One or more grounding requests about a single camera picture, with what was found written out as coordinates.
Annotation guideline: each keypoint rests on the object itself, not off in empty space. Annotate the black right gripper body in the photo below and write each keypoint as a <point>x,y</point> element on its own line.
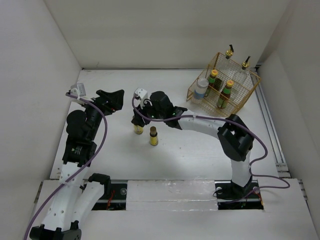
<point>151,112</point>

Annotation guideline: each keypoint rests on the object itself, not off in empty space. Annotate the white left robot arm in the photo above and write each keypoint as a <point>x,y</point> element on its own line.
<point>72,200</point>

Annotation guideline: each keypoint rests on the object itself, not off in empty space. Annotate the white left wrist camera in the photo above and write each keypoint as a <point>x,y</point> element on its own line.
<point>77,92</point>

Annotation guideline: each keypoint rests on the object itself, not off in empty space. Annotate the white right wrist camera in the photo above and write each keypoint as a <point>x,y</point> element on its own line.
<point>140,95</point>

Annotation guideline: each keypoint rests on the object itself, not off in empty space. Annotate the small brown bottle cork cap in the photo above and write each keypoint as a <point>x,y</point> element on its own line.
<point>153,136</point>

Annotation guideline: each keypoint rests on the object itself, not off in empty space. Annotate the gold wire basket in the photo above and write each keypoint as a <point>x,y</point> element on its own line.
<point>234,105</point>

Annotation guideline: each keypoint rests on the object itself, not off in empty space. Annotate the tall glass cruet gold spout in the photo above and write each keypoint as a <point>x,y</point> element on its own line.
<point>239,78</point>

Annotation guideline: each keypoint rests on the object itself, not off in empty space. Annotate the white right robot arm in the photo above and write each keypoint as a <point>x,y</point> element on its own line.
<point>235,141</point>

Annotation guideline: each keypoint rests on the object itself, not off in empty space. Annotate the short glass cruet gold spout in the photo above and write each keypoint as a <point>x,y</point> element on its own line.
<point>222,64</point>

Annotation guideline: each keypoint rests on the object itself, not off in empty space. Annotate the white bottle blue label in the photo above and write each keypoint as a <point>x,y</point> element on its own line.
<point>200,88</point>

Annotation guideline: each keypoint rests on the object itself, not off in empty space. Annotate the small brown bottle yellow label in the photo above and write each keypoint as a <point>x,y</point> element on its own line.
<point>138,129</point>

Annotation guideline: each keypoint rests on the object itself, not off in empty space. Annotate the red sauce bottle yellow cap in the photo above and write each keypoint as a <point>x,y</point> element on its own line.
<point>211,81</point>

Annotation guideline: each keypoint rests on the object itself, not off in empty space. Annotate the red sauce bottle green label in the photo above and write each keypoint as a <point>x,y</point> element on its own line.
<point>225,95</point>

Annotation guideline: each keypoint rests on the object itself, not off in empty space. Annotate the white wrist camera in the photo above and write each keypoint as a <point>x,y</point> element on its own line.
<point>77,92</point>
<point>140,95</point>

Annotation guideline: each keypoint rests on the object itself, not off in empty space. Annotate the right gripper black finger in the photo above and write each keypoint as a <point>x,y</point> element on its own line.
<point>137,115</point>
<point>138,121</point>

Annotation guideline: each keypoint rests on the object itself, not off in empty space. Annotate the black mounting rail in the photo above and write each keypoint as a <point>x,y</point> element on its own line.
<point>173,195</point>

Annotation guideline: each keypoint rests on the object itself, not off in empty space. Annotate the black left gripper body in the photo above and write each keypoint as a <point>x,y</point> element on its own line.
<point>96,117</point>

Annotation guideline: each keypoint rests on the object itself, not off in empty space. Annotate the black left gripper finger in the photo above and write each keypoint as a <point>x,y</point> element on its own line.
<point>116,99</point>
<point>104,95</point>

